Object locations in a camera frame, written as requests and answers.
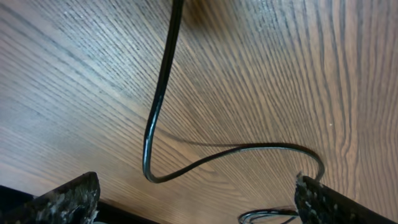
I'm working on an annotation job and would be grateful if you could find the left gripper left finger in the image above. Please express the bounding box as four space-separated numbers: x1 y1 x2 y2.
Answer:
1 172 101 224

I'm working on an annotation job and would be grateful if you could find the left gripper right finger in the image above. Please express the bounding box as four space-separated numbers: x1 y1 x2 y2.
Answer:
294 174 395 224

